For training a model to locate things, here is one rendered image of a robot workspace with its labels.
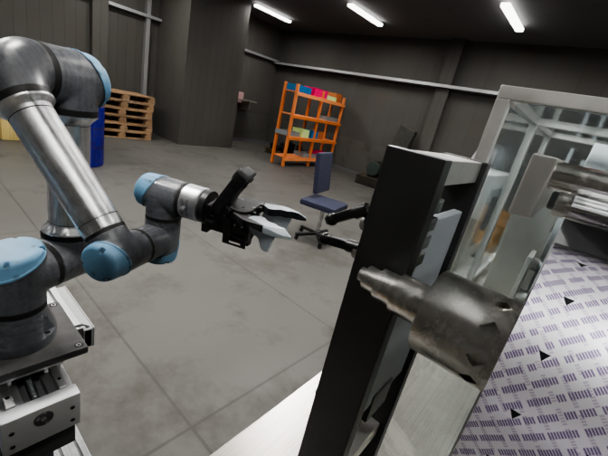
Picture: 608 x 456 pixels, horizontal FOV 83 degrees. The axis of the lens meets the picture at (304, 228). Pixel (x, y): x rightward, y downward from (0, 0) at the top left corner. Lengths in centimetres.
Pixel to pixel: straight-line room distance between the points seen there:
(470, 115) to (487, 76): 81
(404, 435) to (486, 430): 61
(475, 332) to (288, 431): 54
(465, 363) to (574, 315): 7
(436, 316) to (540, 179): 10
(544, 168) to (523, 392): 11
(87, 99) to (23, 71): 14
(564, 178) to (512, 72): 859
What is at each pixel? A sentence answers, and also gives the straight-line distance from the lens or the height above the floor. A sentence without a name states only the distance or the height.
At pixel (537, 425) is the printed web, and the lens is 21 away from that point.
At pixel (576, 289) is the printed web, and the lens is 22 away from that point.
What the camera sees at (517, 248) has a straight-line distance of 99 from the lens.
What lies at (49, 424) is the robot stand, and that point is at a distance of 100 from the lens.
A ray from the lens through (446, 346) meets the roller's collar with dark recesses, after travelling 25.
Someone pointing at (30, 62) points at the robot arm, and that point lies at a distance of 83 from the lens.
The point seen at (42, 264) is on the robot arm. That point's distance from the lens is 95.
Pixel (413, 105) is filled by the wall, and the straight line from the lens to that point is 934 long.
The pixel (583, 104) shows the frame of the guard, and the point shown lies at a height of 158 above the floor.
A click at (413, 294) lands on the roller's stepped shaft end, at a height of 135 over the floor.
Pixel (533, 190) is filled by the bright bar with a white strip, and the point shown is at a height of 144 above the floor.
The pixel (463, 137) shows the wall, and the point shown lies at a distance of 881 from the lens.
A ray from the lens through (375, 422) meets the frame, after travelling 57.
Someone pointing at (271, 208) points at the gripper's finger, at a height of 125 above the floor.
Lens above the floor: 145
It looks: 19 degrees down
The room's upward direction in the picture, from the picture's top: 13 degrees clockwise
